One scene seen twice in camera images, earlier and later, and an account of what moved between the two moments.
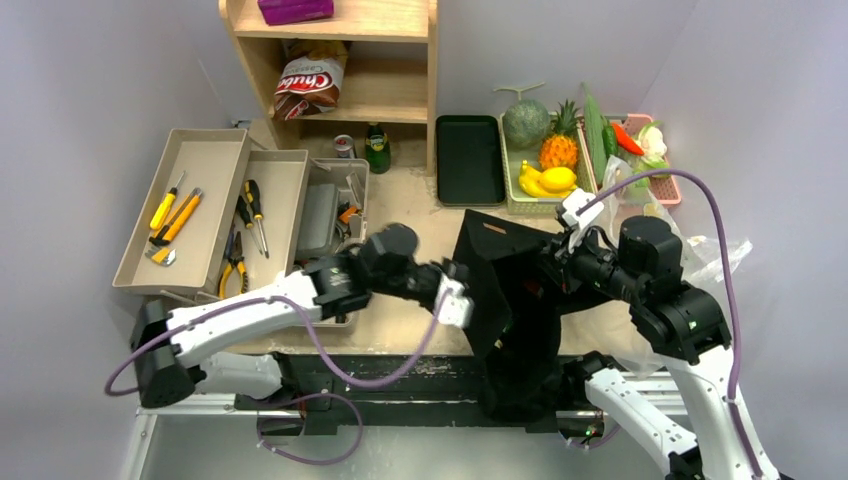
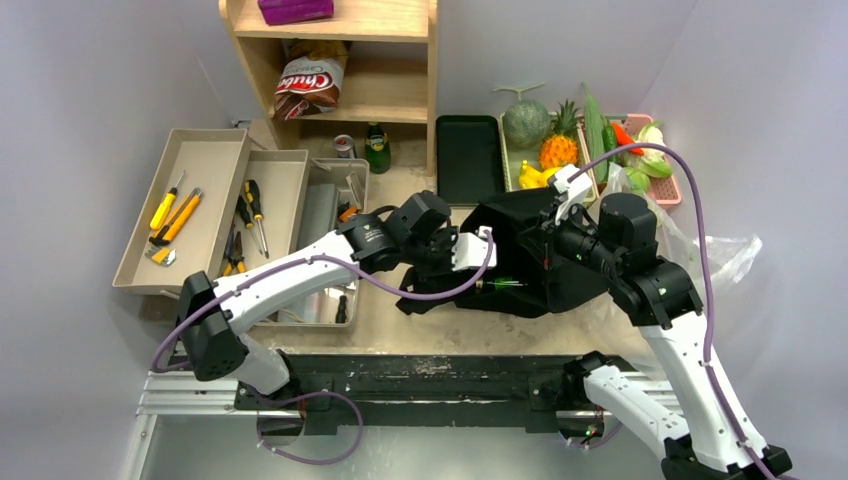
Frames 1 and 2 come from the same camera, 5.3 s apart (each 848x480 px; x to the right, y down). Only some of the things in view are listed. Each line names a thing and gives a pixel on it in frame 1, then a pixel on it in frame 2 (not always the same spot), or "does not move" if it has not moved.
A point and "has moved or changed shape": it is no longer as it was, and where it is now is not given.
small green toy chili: x=609 y=137 does not move
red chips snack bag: x=310 y=78 does not move
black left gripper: x=450 y=269 -> x=446 y=266
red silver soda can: x=343 y=144 does not move
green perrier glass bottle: x=377 y=150 does not move
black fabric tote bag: x=518 y=291 has moved or changed shape
